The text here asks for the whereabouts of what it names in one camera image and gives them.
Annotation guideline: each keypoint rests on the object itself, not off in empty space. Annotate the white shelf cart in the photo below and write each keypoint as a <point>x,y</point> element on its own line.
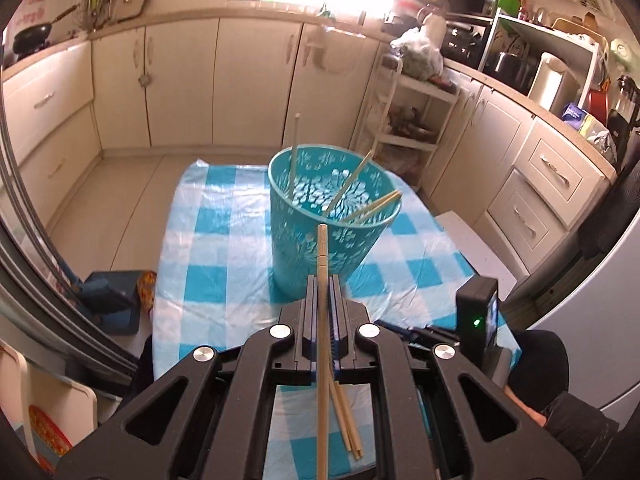
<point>402,120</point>

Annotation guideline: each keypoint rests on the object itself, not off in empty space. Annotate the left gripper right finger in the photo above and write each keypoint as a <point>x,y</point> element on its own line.
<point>435,414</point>

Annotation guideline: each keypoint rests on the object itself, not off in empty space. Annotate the blue white checkered tablecloth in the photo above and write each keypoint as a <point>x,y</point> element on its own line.
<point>215,287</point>

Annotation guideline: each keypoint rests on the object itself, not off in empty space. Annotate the teal perforated plastic basket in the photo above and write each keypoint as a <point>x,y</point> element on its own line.
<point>321,171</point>

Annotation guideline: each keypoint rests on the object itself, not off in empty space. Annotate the white countertop shelf unit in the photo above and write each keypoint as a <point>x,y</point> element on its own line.
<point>530,41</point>

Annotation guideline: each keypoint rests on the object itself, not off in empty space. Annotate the bamboo chopstick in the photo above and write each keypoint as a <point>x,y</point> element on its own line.
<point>323,355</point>
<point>293,160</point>
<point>341,415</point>
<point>348,183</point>
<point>353,426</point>
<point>368,216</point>
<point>373,207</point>

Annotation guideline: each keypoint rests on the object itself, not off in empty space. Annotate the black microwave oven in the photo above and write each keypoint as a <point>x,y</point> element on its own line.
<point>466,38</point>

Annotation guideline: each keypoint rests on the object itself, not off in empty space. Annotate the black frying pan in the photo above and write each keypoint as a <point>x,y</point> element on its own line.
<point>35,38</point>

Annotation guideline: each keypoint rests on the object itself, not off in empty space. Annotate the blue bag on floor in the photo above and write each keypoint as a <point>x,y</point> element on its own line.
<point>116,300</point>

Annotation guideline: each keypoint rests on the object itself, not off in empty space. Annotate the cream kitchen cabinets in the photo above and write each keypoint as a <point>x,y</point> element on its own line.
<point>233,84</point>

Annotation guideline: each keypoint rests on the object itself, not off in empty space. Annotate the white folding stool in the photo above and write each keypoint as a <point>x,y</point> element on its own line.
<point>48,414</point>

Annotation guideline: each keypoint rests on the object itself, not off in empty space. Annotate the bamboo chopstick in basket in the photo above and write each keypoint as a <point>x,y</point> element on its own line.
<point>373,207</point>
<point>348,183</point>
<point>368,216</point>
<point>293,160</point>

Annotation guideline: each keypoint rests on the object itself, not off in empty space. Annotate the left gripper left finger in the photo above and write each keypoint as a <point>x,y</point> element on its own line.
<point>209,416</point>

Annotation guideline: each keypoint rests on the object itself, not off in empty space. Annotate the white plastic bag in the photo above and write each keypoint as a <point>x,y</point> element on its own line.
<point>421,60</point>

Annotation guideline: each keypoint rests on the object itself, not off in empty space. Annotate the white electric kettle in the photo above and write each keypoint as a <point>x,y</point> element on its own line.
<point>554,85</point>

